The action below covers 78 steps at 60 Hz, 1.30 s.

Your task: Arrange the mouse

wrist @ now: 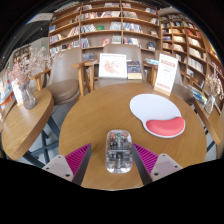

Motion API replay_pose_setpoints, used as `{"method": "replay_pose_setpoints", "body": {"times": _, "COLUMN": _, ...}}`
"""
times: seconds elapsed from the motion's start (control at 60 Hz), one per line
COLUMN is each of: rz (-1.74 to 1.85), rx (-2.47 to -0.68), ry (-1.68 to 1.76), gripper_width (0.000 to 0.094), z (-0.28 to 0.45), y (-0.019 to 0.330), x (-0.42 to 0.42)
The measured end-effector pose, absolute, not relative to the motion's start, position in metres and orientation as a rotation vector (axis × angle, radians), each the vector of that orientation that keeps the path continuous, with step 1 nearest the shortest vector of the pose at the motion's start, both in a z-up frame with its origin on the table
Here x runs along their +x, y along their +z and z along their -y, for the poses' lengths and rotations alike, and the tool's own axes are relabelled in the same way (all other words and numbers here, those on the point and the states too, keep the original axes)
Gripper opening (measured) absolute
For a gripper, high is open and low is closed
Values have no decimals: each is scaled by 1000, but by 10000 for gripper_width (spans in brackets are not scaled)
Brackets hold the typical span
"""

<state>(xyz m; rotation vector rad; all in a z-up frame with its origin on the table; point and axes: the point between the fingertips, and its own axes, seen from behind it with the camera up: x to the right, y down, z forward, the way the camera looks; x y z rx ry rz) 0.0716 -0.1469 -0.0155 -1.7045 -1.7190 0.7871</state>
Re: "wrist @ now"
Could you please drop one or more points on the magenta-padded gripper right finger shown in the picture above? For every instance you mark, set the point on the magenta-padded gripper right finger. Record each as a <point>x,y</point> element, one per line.
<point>146,160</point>

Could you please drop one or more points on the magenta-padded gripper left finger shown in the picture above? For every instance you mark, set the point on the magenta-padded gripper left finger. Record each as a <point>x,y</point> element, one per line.
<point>76,160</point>

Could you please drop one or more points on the transparent computer mouse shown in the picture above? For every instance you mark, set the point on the transparent computer mouse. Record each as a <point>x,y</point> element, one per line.
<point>119,153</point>

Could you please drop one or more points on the white mouse pad red rest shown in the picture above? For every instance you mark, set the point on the white mouse pad red rest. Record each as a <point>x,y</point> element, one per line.
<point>150,106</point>

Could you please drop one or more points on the round wooden side table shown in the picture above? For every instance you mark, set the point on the round wooden side table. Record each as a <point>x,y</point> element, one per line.
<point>213,123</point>
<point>23,123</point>

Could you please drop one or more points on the glass vase pink flowers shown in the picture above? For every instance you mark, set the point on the glass vase pink flowers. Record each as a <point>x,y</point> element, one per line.
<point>28,96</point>

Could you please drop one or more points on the beige wooden armchair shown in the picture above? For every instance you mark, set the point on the beige wooden armchair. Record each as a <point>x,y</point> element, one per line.
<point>63,73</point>
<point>121,49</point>
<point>183,88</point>

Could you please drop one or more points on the glass vase dried flowers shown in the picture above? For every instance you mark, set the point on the glass vase dried flowers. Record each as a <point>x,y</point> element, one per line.
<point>209,105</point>

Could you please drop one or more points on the stack of blue books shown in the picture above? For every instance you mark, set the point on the stack of blue books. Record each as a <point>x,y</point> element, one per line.
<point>198,94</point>

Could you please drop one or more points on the white red table sign stand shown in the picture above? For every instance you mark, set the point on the white red table sign stand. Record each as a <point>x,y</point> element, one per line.
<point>166,73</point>

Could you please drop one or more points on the small white sign card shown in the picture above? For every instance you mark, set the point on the small white sign card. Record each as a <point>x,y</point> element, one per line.
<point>17,93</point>

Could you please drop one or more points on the dark blue book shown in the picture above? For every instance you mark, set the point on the dark blue book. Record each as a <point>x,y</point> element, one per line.
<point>134,69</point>

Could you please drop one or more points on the white framed flower picture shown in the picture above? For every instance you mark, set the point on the white framed flower picture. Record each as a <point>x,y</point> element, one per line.
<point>112,65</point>

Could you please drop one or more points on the curved wooden bookshelf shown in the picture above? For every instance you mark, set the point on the curved wooden bookshelf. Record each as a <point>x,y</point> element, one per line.
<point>193,50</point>

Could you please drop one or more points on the narrow wooden bookshelf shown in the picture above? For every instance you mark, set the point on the narrow wooden bookshelf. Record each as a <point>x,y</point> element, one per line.
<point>21,53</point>

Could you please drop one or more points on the wide wooden bookshelf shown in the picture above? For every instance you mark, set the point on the wide wooden bookshelf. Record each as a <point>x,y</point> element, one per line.
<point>103,28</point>

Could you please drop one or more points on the white ceiling panel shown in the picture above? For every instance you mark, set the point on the white ceiling panel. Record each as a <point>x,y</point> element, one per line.
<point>40,17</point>

